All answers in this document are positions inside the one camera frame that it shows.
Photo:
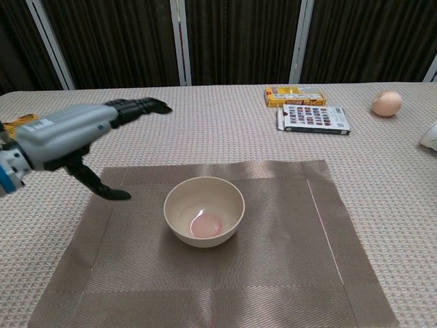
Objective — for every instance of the brown woven placemat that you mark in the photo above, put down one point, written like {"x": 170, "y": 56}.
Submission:
{"x": 290, "y": 239}

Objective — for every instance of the dark pleated screen panel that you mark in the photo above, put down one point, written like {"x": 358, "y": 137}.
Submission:
{"x": 17, "y": 44}
{"x": 112, "y": 41}
{"x": 239, "y": 41}
{"x": 368, "y": 37}

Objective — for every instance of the yellow cardboard box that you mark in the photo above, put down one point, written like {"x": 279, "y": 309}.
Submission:
{"x": 293, "y": 97}

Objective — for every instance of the white screen frame post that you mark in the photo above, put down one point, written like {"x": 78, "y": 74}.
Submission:
{"x": 51, "y": 44}
{"x": 301, "y": 44}
{"x": 432, "y": 71}
{"x": 181, "y": 44}

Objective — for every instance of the left silver and black hand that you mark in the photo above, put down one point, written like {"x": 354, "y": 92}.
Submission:
{"x": 58, "y": 136}

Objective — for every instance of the light brown bowl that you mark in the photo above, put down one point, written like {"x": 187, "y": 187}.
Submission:
{"x": 191, "y": 205}

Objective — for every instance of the white paper cup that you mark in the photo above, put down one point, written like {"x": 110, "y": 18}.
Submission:
{"x": 431, "y": 138}

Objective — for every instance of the white box with coloured squares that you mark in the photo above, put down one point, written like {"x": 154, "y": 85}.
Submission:
{"x": 314, "y": 116}

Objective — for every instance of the yellow and blue snack packet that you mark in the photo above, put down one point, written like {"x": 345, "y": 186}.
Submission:
{"x": 24, "y": 121}

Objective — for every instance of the beige woven tablecloth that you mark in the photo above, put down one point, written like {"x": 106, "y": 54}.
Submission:
{"x": 222, "y": 136}

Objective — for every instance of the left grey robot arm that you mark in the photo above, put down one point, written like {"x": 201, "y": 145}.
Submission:
{"x": 10, "y": 171}

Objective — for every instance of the peach coloured egg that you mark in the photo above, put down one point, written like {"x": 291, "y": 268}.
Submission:
{"x": 386, "y": 104}

